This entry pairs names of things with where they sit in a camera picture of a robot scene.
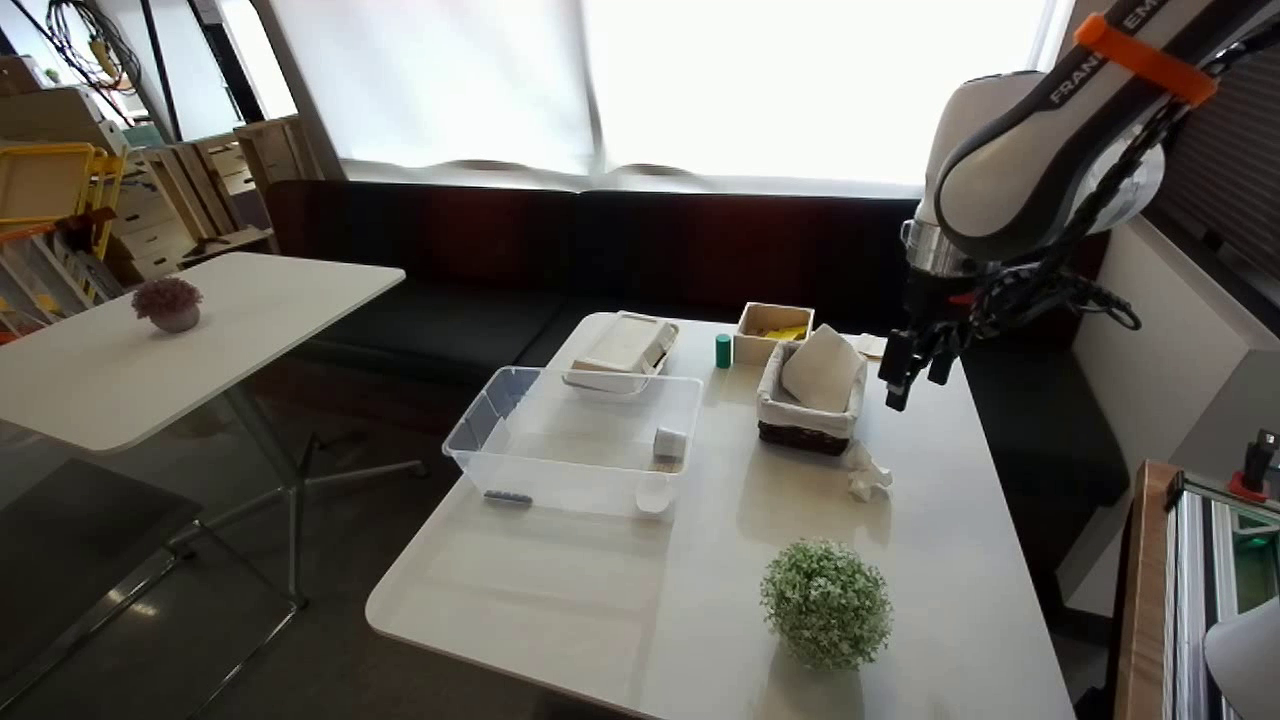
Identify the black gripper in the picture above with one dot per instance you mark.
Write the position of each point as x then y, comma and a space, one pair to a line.
932, 327

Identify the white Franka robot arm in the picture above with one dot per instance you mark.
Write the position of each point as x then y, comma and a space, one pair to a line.
1014, 160

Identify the black bin with white liner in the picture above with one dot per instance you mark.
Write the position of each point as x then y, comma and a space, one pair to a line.
804, 425

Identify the yellow item in wooden box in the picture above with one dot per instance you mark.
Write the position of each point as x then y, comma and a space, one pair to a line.
785, 332

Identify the small open wooden box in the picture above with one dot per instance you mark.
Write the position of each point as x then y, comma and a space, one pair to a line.
752, 347

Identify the small green block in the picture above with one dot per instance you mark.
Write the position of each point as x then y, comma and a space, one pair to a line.
727, 355

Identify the green ball plant in pot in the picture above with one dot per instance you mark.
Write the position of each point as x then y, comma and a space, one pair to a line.
826, 606

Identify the small white cube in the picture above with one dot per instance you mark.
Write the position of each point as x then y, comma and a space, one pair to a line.
670, 447

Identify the beige foam takeaway box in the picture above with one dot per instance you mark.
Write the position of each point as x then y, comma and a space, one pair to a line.
621, 355

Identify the wooden mounting board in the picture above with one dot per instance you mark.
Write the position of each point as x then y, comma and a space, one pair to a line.
1147, 603

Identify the orange and black clamp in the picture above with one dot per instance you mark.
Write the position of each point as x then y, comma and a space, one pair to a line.
1258, 465

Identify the clear plastic storage container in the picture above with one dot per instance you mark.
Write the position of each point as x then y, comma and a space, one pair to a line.
575, 454

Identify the dark window blind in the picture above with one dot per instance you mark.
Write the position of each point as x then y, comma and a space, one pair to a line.
1226, 173

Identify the white square folding table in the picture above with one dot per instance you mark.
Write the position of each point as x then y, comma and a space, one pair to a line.
602, 606

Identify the small dark flat object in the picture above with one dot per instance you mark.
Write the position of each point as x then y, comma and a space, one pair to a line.
509, 501

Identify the white window blind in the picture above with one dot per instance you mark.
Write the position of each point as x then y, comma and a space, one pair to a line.
602, 82

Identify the dark sofa bench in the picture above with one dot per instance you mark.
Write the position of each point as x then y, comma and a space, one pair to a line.
466, 253

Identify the white folding table with pot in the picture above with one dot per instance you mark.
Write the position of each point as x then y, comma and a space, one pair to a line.
203, 347

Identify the wooden shelving unit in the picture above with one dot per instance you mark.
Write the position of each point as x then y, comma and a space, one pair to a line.
203, 187

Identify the reddish plant in pot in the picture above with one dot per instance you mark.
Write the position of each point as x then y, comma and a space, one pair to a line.
165, 306

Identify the aluminium profile frame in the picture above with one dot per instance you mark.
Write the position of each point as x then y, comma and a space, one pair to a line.
1200, 584

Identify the yellow metal frame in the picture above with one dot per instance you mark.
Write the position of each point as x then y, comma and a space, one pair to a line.
54, 183

